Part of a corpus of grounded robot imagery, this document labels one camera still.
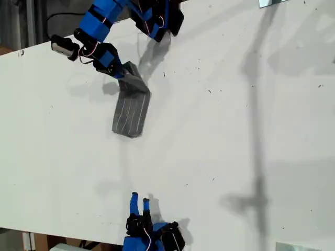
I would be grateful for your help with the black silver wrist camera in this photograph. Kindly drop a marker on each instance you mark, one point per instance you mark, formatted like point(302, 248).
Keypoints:
point(62, 47)

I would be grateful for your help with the grey white-striped square towel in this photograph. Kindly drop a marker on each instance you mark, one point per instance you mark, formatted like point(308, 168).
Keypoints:
point(131, 112)

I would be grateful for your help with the white bracket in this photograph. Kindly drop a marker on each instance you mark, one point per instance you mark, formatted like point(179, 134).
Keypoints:
point(28, 240)

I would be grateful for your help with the pale plastic bag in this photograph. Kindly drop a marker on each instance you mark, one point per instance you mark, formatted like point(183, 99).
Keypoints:
point(64, 247)

